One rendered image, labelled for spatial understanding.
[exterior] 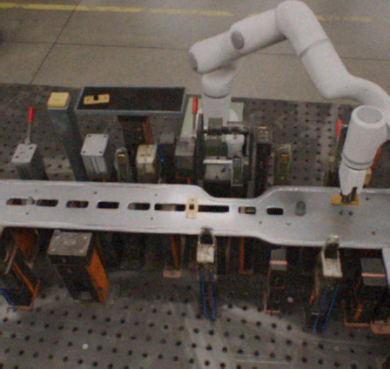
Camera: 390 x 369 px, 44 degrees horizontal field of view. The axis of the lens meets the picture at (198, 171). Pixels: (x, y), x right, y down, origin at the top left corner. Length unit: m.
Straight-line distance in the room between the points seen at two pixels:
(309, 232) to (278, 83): 2.22
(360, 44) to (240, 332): 2.89
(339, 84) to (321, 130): 0.96
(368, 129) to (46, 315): 1.20
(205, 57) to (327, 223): 0.72
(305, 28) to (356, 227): 0.62
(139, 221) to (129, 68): 2.41
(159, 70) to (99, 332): 2.44
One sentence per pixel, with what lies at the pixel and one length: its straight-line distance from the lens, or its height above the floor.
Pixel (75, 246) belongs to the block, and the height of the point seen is 1.03.
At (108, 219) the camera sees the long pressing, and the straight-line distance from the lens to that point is 1.57.
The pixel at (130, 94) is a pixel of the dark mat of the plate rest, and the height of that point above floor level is 1.16.
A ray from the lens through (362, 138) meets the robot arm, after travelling 1.28.
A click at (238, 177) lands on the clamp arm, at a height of 1.02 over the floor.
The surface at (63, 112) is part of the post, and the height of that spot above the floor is 1.12.
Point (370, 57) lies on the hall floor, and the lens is 3.98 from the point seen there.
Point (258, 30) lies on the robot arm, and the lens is 1.47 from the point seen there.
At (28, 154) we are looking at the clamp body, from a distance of 1.76.
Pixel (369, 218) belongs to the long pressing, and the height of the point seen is 1.00.
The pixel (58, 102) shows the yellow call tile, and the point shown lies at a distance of 1.76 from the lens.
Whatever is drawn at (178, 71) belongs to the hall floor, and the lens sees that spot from 3.73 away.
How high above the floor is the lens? 2.24
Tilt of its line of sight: 49 degrees down
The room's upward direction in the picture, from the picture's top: 4 degrees counter-clockwise
